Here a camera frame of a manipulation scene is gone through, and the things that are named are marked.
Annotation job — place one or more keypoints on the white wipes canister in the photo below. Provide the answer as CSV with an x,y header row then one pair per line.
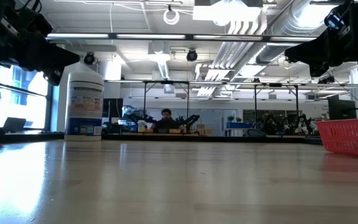
x,y
84,105

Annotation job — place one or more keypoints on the white ceiling light panel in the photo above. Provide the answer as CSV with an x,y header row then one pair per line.
x,y
225,12

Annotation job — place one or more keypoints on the open grey laptop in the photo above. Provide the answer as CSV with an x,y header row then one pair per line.
x,y
14,124

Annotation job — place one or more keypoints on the black monitor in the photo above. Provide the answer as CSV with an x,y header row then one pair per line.
x,y
113,109
340,109

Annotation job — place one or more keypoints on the blue planter box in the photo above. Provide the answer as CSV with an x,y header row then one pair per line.
x,y
238,125

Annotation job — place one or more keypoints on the white bottle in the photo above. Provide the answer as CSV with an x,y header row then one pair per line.
x,y
141,127

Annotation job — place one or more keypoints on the black office chair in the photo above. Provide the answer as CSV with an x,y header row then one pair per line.
x,y
255,133

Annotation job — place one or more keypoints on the person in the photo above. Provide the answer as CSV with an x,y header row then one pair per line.
x,y
166,114

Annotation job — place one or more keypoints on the LED light bar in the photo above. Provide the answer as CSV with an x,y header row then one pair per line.
x,y
151,36

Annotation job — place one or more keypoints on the red plastic basket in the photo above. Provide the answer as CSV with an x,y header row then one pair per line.
x,y
346,137

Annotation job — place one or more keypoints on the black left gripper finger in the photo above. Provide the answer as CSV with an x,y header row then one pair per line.
x,y
57,57

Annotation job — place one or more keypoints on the cardboard box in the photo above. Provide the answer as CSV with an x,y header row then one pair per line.
x,y
204,130

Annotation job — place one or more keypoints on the black station frame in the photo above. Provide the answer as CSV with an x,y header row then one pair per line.
x,y
166,82
275,84

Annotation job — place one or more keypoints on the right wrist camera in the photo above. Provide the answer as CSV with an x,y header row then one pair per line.
x,y
334,21

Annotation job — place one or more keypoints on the white ceiling duct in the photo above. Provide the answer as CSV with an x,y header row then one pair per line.
x,y
158,51

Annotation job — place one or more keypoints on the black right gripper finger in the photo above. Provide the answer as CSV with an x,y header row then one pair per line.
x,y
312,53

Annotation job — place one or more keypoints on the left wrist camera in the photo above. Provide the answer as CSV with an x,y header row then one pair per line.
x,y
10,27

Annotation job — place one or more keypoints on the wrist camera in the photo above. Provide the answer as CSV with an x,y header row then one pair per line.
x,y
334,21
10,27

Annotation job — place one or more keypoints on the silver ventilation duct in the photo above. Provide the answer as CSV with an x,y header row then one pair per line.
x,y
291,28

